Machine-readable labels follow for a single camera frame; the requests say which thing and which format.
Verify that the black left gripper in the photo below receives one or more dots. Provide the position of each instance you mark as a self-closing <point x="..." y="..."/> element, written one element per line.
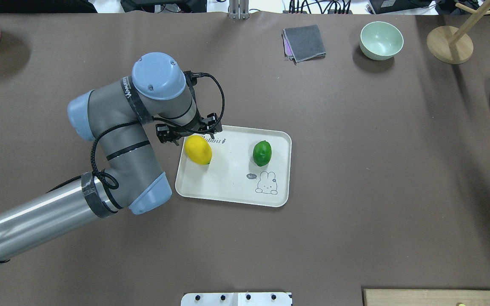
<point x="163" y="131"/>

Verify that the yellow lemon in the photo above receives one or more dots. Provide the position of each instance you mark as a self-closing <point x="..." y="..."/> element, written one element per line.
<point x="198" y="150"/>

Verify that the green lime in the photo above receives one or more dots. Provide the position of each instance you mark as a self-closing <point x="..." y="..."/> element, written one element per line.
<point x="262" y="153"/>

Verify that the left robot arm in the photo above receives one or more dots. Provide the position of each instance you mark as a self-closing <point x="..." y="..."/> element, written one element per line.
<point x="125" y="172"/>

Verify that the cream plastic tray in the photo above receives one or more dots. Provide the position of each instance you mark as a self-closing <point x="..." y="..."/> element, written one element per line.
<point x="233" y="176"/>

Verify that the grey folded cloth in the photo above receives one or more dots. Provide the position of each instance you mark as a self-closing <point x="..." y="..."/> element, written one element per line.
<point x="303" y="43"/>

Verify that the mint green bowl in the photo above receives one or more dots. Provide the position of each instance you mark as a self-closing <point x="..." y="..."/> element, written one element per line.
<point x="380" y="41"/>

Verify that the wooden cutting board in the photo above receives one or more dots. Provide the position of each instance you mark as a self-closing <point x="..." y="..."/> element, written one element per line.
<point x="407" y="297"/>

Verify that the wooden stand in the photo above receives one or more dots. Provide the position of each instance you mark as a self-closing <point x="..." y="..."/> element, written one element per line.
<point x="452" y="45"/>

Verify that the aluminium frame post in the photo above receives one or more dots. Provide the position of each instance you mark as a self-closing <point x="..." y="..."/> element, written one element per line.
<point x="238" y="9"/>

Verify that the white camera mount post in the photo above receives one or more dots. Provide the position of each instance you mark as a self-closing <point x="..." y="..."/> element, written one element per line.
<point x="237" y="299"/>

